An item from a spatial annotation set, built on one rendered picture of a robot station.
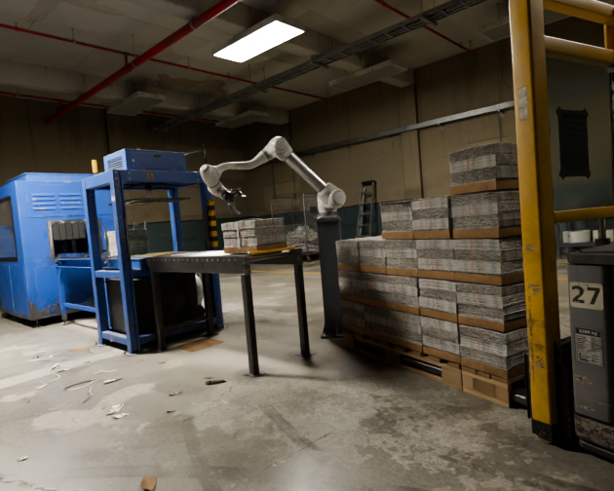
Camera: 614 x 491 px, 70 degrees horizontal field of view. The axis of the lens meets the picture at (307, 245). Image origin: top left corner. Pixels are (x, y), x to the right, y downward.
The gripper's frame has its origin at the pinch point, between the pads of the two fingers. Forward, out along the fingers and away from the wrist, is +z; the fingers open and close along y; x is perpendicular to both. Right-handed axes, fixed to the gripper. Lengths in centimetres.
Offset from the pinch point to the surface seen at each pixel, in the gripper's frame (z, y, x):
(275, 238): 38.6, 9.7, -3.1
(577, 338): 226, -37, 20
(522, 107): 172, -111, 19
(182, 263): -20, 55, 28
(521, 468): 233, 11, 41
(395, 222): 108, -31, -32
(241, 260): 44, 21, 28
